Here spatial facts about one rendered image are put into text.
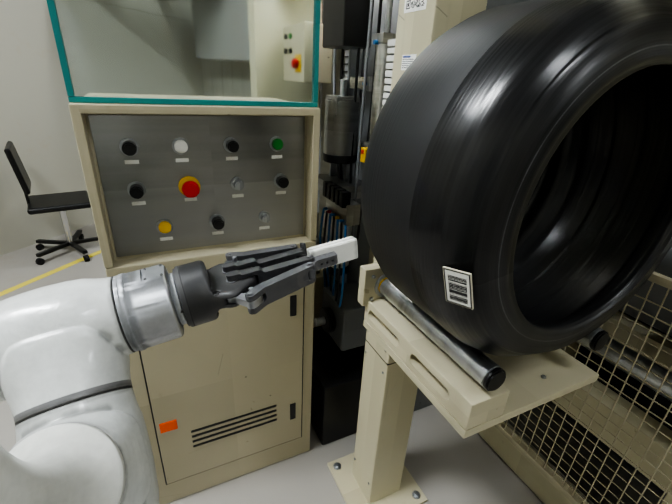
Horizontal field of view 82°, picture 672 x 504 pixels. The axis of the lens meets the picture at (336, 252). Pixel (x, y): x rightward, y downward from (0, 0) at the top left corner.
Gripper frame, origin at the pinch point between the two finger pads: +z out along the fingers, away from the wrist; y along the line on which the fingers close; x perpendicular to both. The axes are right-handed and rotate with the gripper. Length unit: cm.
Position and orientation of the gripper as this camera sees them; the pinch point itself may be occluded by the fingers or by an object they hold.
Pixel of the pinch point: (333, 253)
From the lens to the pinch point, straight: 52.6
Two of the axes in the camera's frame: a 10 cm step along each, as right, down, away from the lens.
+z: 9.0, -2.6, 3.5
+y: -4.3, -3.9, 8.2
